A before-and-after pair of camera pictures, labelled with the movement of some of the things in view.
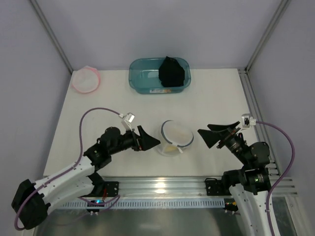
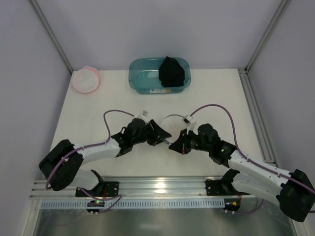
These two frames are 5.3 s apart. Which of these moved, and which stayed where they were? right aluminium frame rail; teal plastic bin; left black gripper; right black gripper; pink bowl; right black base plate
Moved: right black gripper; left black gripper
Stayed: right aluminium frame rail; teal plastic bin; right black base plate; pink bowl
